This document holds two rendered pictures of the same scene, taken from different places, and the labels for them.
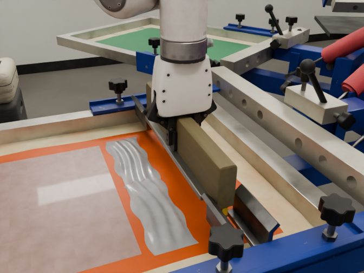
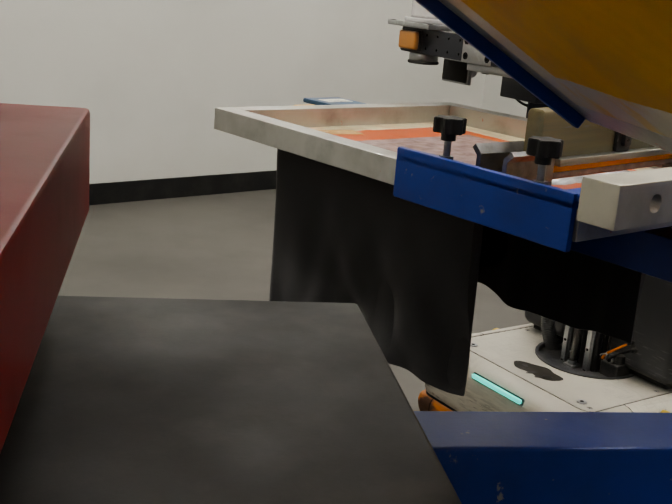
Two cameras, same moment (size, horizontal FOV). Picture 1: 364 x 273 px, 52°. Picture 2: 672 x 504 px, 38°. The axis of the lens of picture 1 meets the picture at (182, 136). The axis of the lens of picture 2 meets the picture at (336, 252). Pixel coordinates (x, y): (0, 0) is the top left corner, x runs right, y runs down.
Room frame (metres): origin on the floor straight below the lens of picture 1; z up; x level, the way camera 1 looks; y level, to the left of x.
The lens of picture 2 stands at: (-0.22, -1.22, 1.23)
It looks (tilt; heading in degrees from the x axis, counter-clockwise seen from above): 16 degrees down; 71
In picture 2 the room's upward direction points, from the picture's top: 5 degrees clockwise
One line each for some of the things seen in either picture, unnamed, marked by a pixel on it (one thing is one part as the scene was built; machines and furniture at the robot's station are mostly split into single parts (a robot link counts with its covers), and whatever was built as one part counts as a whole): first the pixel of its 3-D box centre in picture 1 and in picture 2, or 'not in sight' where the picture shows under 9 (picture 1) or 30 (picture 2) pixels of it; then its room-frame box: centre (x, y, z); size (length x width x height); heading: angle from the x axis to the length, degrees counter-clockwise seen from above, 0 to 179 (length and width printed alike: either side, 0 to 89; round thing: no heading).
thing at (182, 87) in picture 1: (182, 81); not in sight; (0.60, 0.00, 1.14); 0.10 x 0.08 x 0.11; 112
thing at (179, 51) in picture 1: (187, 45); not in sight; (0.60, -0.01, 1.20); 0.09 x 0.07 x 0.03; 112
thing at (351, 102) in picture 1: (331, 117); not in sight; (0.73, -0.32, 1.02); 0.17 x 0.06 x 0.05; 111
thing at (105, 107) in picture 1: (151, 108); not in sight; (0.87, 0.08, 0.98); 0.30 x 0.05 x 0.07; 111
